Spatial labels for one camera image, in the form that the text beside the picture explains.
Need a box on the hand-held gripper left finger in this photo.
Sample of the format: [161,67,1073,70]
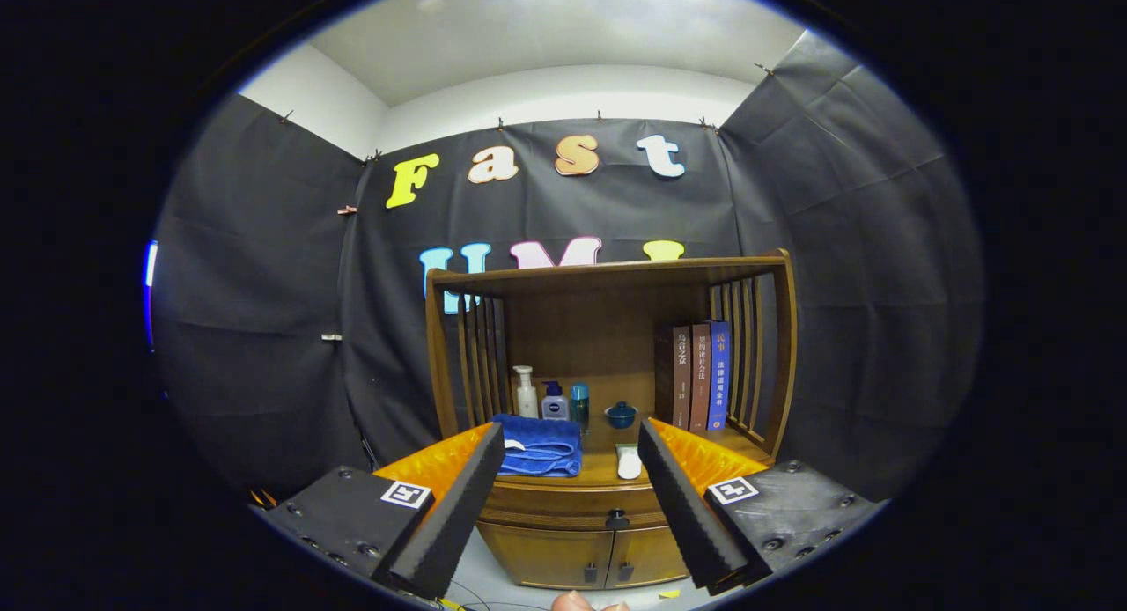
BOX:
[255,422,506,600]

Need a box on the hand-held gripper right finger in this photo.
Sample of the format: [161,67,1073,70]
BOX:
[637,417,886,596]

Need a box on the wooden drawer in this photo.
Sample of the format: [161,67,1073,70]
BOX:
[480,479,670,533]

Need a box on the wooden cabinet door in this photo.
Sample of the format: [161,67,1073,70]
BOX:
[475,521,615,590]
[608,525,689,588]

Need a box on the wooden countertop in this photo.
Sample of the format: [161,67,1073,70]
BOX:
[475,422,776,489]

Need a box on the wooden cabinet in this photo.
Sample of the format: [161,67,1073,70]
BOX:
[425,248,799,592]

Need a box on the blue folded towel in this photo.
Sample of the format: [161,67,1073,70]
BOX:
[497,453,582,478]

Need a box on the blue towel with white tag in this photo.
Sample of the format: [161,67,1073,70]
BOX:
[491,415,582,460]

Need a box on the dark brown book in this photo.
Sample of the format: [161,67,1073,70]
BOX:
[654,326,693,431]

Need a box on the reddish brown book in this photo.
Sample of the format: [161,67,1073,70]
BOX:
[689,323,712,433]

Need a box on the white pump bottle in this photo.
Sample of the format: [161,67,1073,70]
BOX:
[513,365,539,419]

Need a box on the blue book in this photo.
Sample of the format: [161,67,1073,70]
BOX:
[707,320,732,432]

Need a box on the black backdrop cloth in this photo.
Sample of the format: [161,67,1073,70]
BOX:
[150,30,983,506]

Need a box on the black floor cable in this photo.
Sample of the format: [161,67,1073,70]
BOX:
[440,585,529,611]

